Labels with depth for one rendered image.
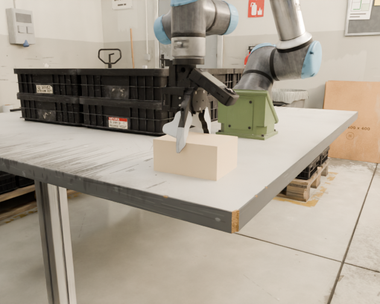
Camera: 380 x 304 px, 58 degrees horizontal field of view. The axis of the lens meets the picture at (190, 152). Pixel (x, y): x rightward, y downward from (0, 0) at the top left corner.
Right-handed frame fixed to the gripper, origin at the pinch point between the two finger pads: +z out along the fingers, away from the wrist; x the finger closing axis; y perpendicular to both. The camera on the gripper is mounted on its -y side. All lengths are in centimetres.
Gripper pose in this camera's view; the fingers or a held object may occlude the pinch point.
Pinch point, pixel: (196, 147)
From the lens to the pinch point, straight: 80.3
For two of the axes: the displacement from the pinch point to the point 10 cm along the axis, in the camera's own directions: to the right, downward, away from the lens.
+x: -4.7, 2.1, -8.6
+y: -8.8, -1.1, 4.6
